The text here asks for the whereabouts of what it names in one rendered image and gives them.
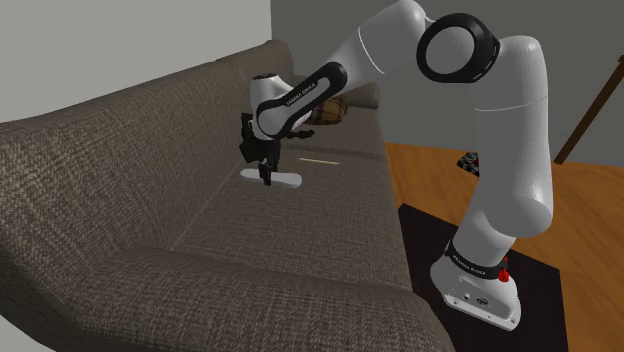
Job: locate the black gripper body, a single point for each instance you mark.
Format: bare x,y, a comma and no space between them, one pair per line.
253,148

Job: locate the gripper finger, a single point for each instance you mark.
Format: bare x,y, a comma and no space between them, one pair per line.
261,170
267,176

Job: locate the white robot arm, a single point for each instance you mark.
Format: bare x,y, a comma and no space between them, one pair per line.
507,146

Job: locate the white flat oblong object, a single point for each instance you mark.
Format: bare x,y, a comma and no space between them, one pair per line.
287,180

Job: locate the black oblong object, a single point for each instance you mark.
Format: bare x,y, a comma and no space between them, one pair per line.
301,133

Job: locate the pale yellow pencil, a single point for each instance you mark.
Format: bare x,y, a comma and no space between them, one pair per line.
319,161

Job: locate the brown plaid cushion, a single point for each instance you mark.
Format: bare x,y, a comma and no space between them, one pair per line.
334,109

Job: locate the grey-brown fabric sofa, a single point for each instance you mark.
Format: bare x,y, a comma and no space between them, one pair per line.
146,195

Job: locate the black white checkered object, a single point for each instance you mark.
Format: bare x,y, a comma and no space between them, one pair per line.
469,163

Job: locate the dark brown wooden pole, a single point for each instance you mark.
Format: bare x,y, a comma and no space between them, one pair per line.
587,112

